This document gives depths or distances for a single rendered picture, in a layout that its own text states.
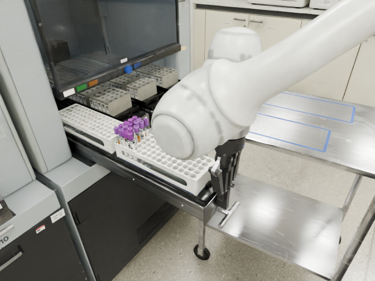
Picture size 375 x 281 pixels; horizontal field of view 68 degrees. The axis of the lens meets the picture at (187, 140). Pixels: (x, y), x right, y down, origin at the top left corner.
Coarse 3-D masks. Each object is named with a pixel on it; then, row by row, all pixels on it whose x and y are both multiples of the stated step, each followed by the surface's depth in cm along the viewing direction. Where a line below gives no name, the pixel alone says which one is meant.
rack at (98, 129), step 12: (72, 108) 102; (84, 108) 101; (72, 120) 93; (84, 120) 94; (96, 120) 93; (108, 120) 94; (72, 132) 95; (84, 132) 96; (96, 132) 88; (108, 132) 88; (96, 144) 89; (108, 144) 84
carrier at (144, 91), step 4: (152, 80) 117; (144, 84) 114; (148, 84) 114; (152, 84) 116; (136, 88) 111; (140, 88) 111; (144, 88) 113; (148, 88) 115; (152, 88) 117; (156, 88) 119; (136, 92) 111; (140, 92) 112; (144, 92) 114; (148, 92) 116; (152, 92) 118; (156, 92) 120; (136, 96) 113; (140, 96) 113; (144, 96) 115; (148, 96) 117
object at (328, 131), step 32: (288, 96) 116; (320, 96) 116; (256, 128) 96; (288, 128) 95; (320, 128) 95; (352, 128) 95; (320, 160) 82; (352, 160) 80; (256, 192) 145; (288, 192) 145; (352, 192) 128; (256, 224) 128; (288, 224) 128; (320, 224) 128; (288, 256) 114; (320, 256) 114; (352, 256) 94
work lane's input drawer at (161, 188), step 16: (80, 144) 92; (96, 160) 90; (112, 160) 84; (128, 176) 82; (144, 176) 78; (160, 192) 76; (176, 192) 73; (208, 192) 71; (192, 208) 71; (208, 208) 70; (224, 224) 71
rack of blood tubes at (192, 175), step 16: (144, 144) 81; (128, 160) 81; (144, 160) 76; (160, 160) 76; (176, 160) 74; (192, 160) 76; (208, 160) 75; (160, 176) 75; (176, 176) 78; (192, 176) 70; (208, 176) 72; (192, 192) 70
